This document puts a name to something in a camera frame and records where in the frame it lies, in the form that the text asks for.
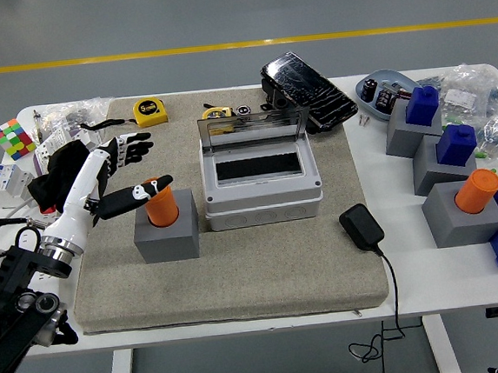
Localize colourful puzzle cube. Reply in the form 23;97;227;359
0;117;38;163

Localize grey cube holder block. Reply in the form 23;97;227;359
408;130;481;198
380;95;447;162
129;188;203;266
418;177;498;250

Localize white blue circuit breaker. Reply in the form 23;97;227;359
0;159;38;210

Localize clear pen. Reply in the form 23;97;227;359
31;109;44;145

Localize black power adapter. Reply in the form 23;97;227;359
336;201;388;256

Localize clear plastic bags with parts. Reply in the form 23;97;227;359
416;59;498;177

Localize grey-brown fabric mat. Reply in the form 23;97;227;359
55;75;392;337

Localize grey plastic junction box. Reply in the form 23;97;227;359
196;135;326;233

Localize white terminal module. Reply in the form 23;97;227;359
35;138;64;162

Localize black adapter cord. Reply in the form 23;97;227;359
339;245;409;373

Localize blue plastic block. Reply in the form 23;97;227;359
402;83;442;128
433;122;479;169

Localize yellow black round tape measure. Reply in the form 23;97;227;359
200;103;235;137

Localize clear plastic bag with parts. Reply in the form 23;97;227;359
27;96;118;145

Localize blue-grey oval tray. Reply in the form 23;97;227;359
353;65;425;125

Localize white purple packet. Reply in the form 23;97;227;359
50;120;104;159

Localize yellow tape measure with strap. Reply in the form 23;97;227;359
78;96;169;134

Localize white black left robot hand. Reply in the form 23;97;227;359
33;129;180;254

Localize black cloth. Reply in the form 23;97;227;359
23;137;103;216

